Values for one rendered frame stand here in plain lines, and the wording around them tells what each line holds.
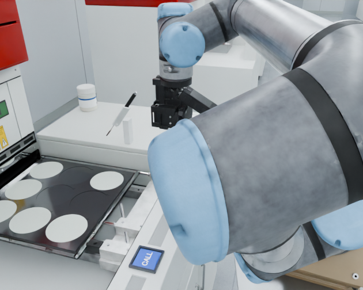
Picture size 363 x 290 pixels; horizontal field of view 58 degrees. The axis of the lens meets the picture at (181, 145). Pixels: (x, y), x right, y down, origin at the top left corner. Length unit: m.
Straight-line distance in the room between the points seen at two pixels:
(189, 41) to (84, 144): 0.67
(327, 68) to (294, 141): 0.06
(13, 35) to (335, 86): 0.95
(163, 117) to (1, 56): 0.50
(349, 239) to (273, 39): 0.37
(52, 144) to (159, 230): 0.60
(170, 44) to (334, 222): 0.41
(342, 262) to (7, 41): 1.03
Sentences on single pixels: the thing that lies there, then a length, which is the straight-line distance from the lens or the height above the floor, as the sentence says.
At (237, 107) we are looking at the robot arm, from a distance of 0.25.
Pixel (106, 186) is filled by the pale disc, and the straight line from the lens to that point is 1.01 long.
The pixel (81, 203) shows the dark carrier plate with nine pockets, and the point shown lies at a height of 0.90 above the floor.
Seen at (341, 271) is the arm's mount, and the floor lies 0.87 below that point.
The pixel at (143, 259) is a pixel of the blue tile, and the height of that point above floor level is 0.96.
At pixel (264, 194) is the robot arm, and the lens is 0.23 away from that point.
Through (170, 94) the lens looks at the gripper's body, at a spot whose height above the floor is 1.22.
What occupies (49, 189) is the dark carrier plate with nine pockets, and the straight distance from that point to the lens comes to 1.05.
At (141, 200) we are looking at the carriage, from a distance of 0.97.
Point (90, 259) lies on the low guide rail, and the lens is 0.90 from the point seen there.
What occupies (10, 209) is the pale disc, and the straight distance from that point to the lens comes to 1.01.
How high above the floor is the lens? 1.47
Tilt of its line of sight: 29 degrees down
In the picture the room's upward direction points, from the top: straight up
